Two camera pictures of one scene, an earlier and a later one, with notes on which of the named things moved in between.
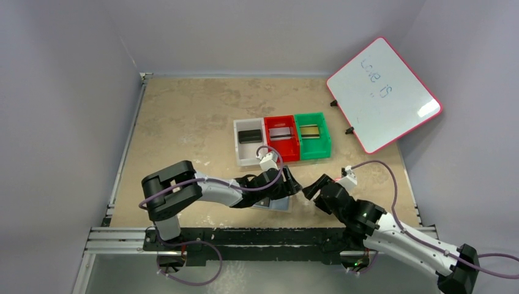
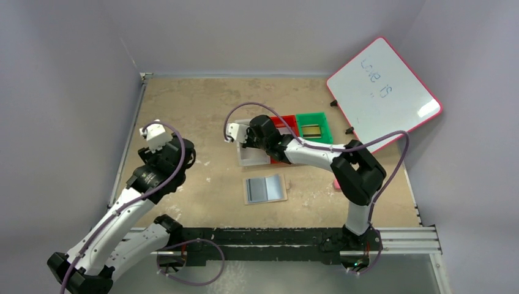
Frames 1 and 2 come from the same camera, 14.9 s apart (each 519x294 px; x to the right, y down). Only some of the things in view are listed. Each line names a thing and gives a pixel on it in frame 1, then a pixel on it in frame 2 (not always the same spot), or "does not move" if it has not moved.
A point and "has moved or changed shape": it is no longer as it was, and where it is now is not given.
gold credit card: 309,131 does not move
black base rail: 252,245 does not move
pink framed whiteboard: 381,96 does not move
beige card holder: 279,204 has moved or changed shape
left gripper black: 281,183 to 163,157
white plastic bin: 246,152 does not move
